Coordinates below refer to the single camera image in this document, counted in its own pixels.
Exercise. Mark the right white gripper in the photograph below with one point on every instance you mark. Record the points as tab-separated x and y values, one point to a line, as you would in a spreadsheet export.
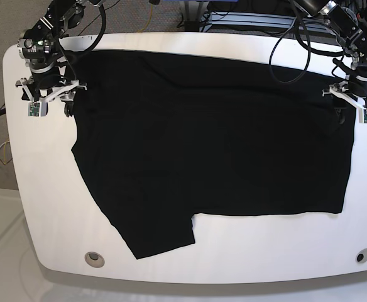
65	91

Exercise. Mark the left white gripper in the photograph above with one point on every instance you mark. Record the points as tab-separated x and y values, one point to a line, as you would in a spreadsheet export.
349	92

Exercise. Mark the black T-shirt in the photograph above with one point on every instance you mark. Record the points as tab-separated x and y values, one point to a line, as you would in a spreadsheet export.
163	137

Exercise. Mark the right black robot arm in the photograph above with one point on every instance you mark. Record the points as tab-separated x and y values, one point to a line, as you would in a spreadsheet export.
51	66

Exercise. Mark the right table grommet hole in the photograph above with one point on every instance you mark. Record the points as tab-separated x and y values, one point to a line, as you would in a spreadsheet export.
362	256

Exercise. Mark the table grommet hole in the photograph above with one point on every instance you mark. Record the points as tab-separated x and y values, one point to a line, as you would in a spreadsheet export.
362	256
94	259

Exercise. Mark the left table grommet hole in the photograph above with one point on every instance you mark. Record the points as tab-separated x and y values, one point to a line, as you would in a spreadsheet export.
94	259

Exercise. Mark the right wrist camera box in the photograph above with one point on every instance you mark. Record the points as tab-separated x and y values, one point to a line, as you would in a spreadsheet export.
37	109

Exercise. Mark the aluminium frame rail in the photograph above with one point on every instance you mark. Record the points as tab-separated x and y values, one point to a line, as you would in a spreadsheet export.
269	17

